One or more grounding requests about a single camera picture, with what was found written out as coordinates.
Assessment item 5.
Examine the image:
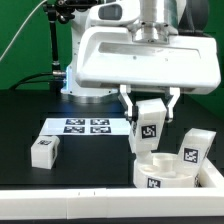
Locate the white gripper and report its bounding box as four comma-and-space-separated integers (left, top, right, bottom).
75, 27, 221, 123

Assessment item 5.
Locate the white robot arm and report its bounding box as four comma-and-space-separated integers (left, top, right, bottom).
67, 0, 221, 121

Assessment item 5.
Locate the white marker sheet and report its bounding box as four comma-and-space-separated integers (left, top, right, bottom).
40, 118, 130, 136

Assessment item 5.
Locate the white L-shaped fence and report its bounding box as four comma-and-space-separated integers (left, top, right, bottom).
0, 160, 224, 220

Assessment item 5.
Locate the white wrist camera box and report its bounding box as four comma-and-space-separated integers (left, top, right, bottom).
86, 0, 140, 27

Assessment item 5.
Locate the black cable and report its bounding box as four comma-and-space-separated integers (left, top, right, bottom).
8, 72, 67, 91

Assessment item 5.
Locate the white cable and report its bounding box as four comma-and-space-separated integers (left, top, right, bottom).
0, 0, 48, 63

